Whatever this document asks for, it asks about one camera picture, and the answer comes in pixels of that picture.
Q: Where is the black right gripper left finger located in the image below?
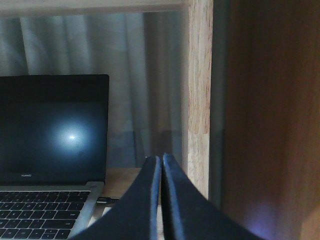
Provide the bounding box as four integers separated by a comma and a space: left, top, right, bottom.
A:
72, 156, 160, 240

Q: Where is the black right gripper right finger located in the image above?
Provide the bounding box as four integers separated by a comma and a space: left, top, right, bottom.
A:
161, 153, 259, 240

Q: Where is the silver Huawei laptop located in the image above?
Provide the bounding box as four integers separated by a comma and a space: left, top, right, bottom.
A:
0, 74, 110, 240

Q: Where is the light wooden shelf unit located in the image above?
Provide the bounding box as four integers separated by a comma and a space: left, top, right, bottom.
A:
0, 0, 320, 240

